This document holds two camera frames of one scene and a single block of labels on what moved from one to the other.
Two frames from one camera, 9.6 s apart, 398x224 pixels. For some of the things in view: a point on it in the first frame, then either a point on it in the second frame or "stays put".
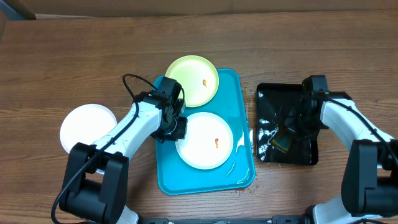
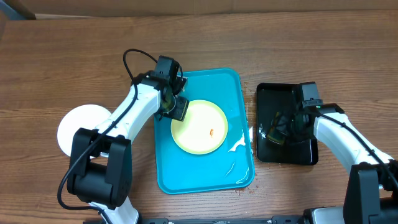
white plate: (209, 142) → (88, 116)
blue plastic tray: (173, 177) stays put
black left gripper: (181, 134) → (181, 112)
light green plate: (198, 78) → (203, 130)
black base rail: (277, 219) stays put
